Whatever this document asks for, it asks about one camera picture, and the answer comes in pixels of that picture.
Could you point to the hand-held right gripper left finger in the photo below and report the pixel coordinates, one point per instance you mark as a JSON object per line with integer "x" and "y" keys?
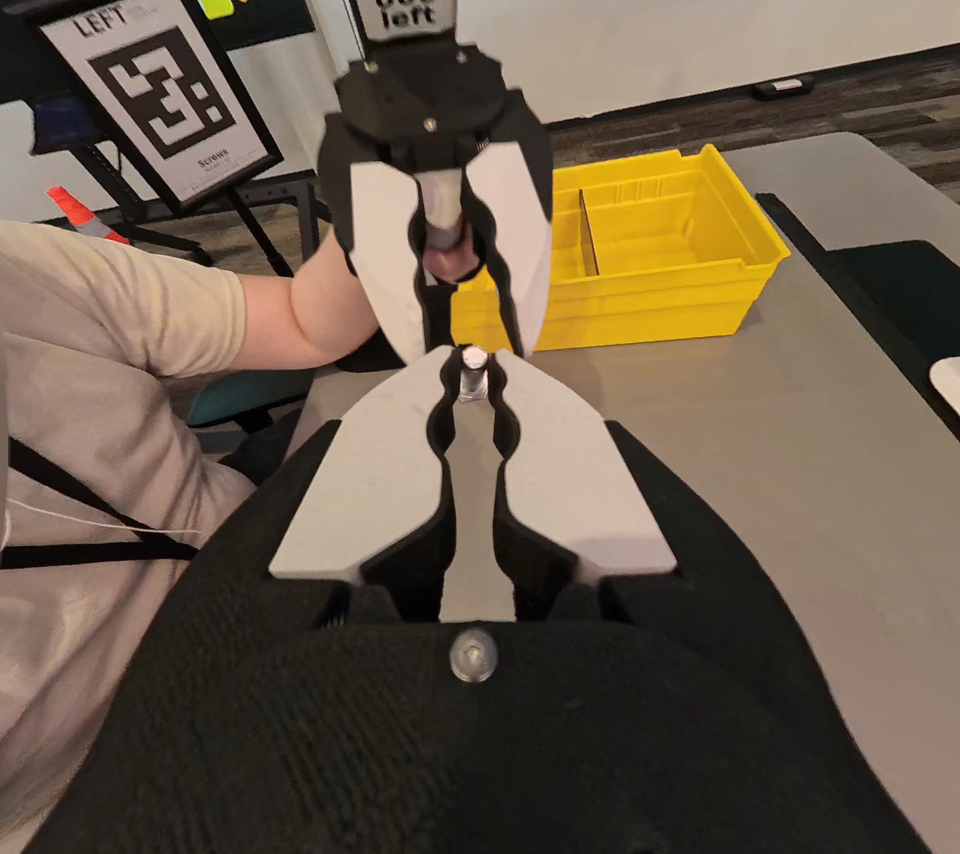
{"x": 360, "y": 487}

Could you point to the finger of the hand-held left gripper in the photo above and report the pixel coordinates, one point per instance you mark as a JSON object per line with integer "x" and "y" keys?
{"x": 517, "y": 232}
{"x": 382, "y": 247}

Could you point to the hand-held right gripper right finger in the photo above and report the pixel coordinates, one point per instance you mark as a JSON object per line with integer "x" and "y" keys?
{"x": 585, "y": 487}

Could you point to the silver hex bolt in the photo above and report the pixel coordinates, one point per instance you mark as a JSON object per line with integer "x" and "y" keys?
{"x": 474, "y": 385}

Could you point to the yellow plastic bin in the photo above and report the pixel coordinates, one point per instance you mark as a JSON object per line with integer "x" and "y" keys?
{"x": 675, "y": 292}

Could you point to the person's left forearm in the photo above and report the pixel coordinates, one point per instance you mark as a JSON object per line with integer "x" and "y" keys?
{"x": 322, "y": 314}

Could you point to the person's left hand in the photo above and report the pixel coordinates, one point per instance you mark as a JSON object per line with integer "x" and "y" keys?
{"x": 450, "y": 263}

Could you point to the brown cardboard bin divider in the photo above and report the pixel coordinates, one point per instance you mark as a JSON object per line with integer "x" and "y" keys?
{"x": 589, "y": 232}

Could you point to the black easel stand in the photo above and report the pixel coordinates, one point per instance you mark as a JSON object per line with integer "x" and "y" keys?
{"x": 259, "y": 232}

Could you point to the teal office chair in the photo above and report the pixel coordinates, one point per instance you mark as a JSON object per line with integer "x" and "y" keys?
{"x": 247, "y": 397}

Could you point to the black framed marker sign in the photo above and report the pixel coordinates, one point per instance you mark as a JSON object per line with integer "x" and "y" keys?
{"x": 165, "y": 97}

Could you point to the orange traffic cone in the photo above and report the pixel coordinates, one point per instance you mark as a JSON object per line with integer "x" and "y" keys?
{"x": 82, "y": 217}

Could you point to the black floor device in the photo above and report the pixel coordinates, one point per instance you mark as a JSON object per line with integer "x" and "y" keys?
{"x": 784, "y": 87}

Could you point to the white document stand with instructions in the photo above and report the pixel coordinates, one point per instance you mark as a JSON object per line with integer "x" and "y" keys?
{"x": 949, "y": 385}

